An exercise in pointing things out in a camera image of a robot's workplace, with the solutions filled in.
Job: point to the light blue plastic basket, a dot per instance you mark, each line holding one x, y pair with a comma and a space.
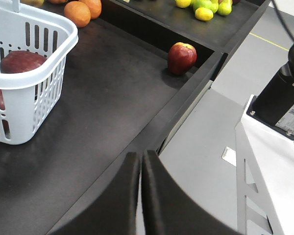
27, 98

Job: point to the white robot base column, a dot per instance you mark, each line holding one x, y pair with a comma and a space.
265, 176

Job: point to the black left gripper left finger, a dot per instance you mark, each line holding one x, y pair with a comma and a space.
114, 211

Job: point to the red apple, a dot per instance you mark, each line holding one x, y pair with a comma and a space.
20, 61
181, 58

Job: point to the green pear right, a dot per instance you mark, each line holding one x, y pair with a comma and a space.
225, 7

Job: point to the small orange right front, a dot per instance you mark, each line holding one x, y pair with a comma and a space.
78, 12

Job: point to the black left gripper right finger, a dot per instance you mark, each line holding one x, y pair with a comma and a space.
167, 209

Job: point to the metal floor outlet plate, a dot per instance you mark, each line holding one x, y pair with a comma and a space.
229, 155

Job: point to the green apple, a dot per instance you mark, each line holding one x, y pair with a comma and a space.
201, 3

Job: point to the yellow lemon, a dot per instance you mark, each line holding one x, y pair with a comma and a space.
183, 3
204, 14

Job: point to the yellow lemon upper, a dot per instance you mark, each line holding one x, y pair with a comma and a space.
183, 3

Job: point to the small orange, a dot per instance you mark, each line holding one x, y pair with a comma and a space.
78, 12
94, 6

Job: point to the yellow lemon lower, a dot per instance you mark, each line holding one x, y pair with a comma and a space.
204, 14

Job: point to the small orange far right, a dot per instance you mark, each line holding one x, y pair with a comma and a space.
94, 6

